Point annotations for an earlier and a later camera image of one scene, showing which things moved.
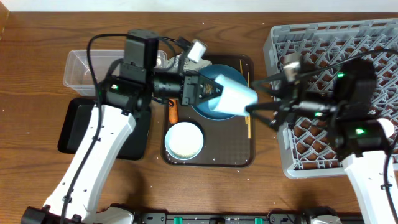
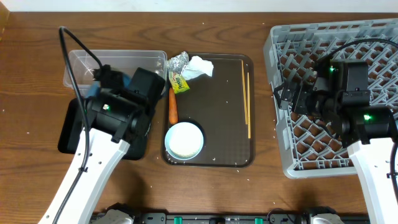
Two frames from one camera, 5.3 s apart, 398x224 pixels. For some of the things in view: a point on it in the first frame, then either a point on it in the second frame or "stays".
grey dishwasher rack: x=308 y=148 stays
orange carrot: x=173 y=111 stays
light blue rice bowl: x=184 y=140 stays
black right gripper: x=288 y=106 -> x=303 y=91
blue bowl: x=211 y=72 -> x=93 y=88
